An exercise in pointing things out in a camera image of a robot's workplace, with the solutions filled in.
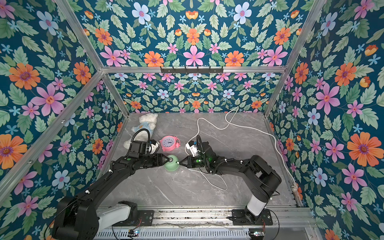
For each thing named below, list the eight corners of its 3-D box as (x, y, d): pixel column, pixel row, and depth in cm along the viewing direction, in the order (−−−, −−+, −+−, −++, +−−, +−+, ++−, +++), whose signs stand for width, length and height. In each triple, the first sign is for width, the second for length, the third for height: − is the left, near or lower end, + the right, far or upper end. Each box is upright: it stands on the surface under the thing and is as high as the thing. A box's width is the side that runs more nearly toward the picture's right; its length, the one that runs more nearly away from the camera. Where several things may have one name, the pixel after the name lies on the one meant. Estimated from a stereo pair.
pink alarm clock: (158, 151, 100) (157, 148, 98) (161, 137, 107) (161, 135, 105) (179, 151, 100) (179, 148, 98) (181, 137, 107) (180, 135, 105)
